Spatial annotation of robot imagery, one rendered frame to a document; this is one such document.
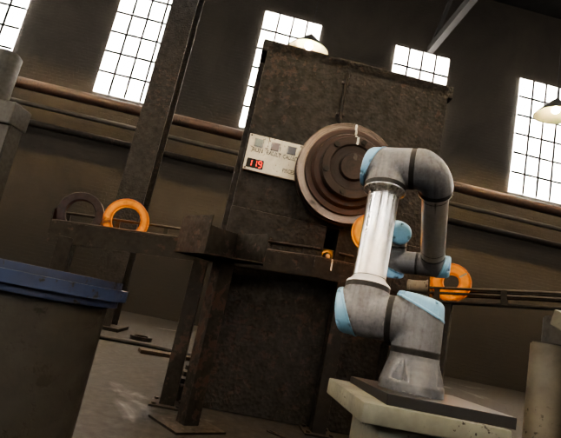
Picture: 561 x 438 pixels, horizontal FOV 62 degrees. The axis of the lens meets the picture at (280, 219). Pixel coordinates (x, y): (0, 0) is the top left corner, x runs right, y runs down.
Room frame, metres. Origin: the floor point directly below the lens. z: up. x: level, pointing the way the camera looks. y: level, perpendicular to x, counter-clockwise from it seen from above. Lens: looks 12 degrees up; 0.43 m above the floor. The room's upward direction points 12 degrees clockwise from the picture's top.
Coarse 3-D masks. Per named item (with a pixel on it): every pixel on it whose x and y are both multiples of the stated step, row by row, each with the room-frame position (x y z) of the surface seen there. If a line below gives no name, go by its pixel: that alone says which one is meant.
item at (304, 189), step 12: (324, 132) 1.99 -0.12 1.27; (372, 132) 2.01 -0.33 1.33; (312, 144) 1.99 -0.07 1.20; (384, 144) 2.02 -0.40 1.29; (300, 156) 1.98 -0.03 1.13; (300, 168) 1.99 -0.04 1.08; (300, 180) 1.99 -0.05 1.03; (300, 192) 2.04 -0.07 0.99; (312, 204) 1.99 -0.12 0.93; (324, 216) 2.00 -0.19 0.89; (336, 216) 2.00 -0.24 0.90; (348, 216) 2.01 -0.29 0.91
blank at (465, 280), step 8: (456, 264) 1.89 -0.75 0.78; (456, 272) 1.89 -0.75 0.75; (464, 272) 1.87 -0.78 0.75; (432, 280) 1.93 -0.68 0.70; (440, 280) 1.91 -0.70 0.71; (464, 280) 1.87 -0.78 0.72; (440, 296) 1.91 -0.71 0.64; (448, 296) 1.90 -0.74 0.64; (456, 296) 1.88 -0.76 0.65; (464, 296) 1.87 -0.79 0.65
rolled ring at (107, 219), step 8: (120, 200) 1.94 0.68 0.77; (128, 200) 1.95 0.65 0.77; (112, 208) 1.94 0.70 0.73; (120, 208) 1.96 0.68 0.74; (136, 208) 1.95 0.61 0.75; (144, 208) 1.96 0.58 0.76; (104, 216) 1.94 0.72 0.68; (112, 216) 1.96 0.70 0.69; (144, 216) 1.96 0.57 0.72; (104, 224) 1.94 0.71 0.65; (144, 224) 1.96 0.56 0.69
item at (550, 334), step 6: (546, 318) 3.84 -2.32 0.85; (546, 324) 3.83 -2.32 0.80; (546, 330) 3.82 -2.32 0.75; (552, 330) 3.75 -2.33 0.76; (558, 330) 3.70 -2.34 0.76; (546, 336) 3.82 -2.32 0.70; (552, 336) 3.75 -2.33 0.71; (558, 336) 3.69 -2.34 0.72; (552, 342) 3.74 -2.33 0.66; (558, 342) 3.69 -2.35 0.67
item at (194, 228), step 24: (192, 216) 1.67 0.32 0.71; (192, 240) 1.64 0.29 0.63; (216, 240) 1.83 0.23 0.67; (240, 240) 1.87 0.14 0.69; (264, 240) 1.75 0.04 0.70; (216, 264) 1.72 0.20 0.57; (216, 288) 1.70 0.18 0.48; (216, 312) 1.72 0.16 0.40; (216, 336) 1.73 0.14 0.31; (192, 360) 1.73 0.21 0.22; (192, 384) 1.71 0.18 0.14; (192, 408) 1.71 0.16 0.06; (192, 432) 1.65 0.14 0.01; (216, 432) 1.71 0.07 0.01
